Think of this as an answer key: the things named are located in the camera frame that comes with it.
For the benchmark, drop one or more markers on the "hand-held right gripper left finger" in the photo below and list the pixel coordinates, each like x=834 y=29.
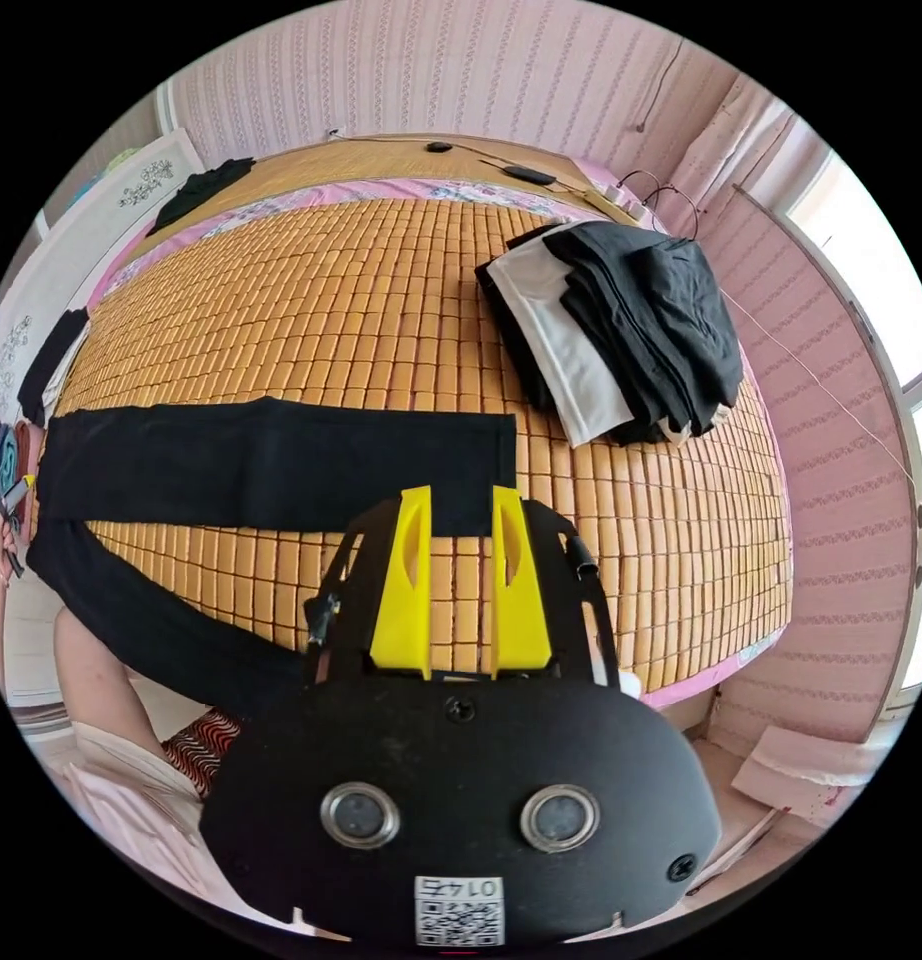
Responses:
x=401 y=600

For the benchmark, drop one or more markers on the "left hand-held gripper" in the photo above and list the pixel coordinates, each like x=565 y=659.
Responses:
x=3 y=551

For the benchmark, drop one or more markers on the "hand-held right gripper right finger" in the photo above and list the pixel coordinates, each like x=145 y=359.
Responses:
x=522 y=600

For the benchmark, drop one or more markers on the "black long pants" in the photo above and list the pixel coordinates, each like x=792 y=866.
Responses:
x=266 y=457

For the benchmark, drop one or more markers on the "stack of colourful clothes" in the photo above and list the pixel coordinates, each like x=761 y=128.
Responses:
x=11 y=457

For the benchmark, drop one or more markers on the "black garment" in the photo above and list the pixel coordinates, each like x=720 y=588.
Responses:
x=198 y=191
x=52 y=364

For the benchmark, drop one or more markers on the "person's body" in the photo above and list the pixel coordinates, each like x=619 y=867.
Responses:
x=123 y=720

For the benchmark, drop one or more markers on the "pile of clothes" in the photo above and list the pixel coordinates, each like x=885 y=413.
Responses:
x=626 y=330

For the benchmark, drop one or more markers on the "white cupboard with floral print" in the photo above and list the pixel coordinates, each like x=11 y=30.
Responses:
x=108 y=202

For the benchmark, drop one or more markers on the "bed with woven mat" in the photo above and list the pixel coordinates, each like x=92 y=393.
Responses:
x=341 y=300

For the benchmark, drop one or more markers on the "white power strip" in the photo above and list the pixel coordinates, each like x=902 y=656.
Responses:
x=618 y=199

